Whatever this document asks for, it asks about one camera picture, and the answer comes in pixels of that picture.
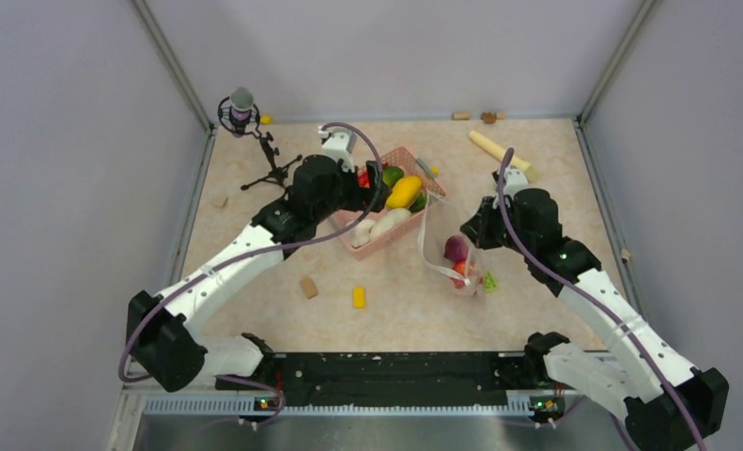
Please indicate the clear dotted zip top bag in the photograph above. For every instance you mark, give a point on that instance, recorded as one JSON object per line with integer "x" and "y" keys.
{"x": 440, "y": 222}

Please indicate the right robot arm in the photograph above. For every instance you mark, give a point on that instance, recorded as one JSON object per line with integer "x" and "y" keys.
{"x": 660, "y": 399}

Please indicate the yellow toy block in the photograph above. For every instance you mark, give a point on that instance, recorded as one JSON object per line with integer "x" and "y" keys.
{"x": 359, "y": 298}

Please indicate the green toy brick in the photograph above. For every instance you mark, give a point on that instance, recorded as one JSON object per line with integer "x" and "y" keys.
{"x": 490, "y": 283}

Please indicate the microphone on black tripod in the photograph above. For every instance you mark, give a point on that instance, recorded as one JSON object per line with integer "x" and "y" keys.
{"x": 239, "y": 115}

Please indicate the yellow mango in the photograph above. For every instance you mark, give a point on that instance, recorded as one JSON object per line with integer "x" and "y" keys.
{"x": 404, "y": 192}

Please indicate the red apple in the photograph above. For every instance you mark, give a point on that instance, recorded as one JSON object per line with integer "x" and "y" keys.
{"x": 466, "y": 274}

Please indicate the red chili pepper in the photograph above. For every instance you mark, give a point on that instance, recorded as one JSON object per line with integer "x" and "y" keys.
{"x": 363, "y": 179}

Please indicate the purple onion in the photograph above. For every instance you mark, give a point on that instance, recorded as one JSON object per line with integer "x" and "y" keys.
{"x": 456, "y": 249}

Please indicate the brown piece at back wall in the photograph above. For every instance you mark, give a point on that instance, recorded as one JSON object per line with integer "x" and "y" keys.
{"x": 493, "y": 117}

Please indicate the beige wooden rolling pin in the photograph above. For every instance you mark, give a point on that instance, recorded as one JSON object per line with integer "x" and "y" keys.
{"x": 496, "y": 151}

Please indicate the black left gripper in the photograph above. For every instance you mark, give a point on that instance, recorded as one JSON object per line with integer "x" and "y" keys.
{"x": 372, "y": 198}

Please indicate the white radish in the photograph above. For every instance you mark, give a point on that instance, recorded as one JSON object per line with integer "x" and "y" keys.
{"x": 389, "y": 221}

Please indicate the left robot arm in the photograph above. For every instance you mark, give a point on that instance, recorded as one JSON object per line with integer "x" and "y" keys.
{"x": 161, "y": 328}

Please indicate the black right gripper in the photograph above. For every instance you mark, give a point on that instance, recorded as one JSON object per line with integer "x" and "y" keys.
{"x": 478, "y": 227}

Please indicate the light wooden block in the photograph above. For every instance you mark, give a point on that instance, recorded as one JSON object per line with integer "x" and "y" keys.
{"x": 220, "y": 202}

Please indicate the green leafy vegetable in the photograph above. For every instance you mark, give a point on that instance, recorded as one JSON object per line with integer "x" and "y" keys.
{"x": 419, "y": 203}

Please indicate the pink plastic basket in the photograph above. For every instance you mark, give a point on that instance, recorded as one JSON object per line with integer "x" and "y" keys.
{"x": 412, "y": 165}

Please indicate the brown wooden block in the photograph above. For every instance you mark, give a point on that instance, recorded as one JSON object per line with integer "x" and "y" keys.
{"x": 308, "y": 287}

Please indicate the green orange mango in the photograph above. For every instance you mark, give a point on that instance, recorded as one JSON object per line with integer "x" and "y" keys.
{"x": 391, "y": 175}

